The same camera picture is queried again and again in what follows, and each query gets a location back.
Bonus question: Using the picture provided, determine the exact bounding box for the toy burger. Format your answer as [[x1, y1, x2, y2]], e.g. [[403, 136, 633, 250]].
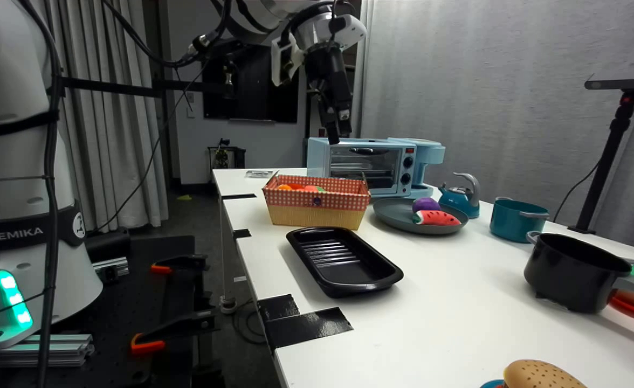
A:
[[481, 361, 585, 388]]

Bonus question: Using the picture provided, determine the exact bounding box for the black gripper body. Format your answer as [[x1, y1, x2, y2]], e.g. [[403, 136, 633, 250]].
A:
[[306, 45, 351, 124]]

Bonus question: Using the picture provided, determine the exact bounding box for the orange checkered basket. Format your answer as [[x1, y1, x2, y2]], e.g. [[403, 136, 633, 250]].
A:
[[264, 176, 369, 231]]

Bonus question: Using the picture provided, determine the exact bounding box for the red watermelon slice toy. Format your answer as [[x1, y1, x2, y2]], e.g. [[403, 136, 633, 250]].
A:
[[415, 210, 461, 227]]

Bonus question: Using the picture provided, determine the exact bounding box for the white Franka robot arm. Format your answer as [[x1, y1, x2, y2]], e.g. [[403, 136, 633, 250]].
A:
[[0, 0, 368, 352]]

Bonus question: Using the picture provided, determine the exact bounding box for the grey-blue round plate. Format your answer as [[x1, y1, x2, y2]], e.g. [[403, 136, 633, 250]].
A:
[[373, 199, 463, 235]]

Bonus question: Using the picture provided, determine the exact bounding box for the orange-handled black clamp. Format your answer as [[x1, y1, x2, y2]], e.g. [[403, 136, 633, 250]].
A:
[[129, 311, 215, 359]]

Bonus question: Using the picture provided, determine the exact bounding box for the teal toy kettle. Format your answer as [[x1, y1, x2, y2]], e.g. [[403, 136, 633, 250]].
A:
[[441, 173, 481, 220]]

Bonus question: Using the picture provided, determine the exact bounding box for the black monitor on stand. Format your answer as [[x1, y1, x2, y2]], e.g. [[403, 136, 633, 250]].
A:
[[203, 39, 299, 124]]

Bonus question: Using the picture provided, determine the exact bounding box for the black cooking pot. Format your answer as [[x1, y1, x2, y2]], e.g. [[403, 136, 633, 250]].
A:
[[525, 234, 633, 312]]

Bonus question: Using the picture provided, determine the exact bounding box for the teal toy pot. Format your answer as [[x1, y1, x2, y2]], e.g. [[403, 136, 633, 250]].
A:
[[490, 199, 549, 245]]

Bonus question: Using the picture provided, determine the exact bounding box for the light blue toy oven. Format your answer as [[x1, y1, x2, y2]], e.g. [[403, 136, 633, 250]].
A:
[[306, 139, 446, 199]]

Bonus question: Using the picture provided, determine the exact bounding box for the purple toy ball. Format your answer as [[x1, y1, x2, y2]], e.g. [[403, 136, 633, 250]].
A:
[[413, 199, 441, 212]]

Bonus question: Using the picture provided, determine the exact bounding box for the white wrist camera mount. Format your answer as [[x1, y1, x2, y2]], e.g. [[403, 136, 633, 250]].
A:
[[270, 30, 306, 87]]

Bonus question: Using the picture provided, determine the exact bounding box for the black camera tripod stand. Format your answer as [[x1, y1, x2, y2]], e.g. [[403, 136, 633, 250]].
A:
[[573, 69, 634, 234]]

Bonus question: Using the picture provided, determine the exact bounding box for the black rectangular tray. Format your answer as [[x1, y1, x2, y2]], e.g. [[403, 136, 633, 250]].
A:
[[287, 227, 403, 298]]

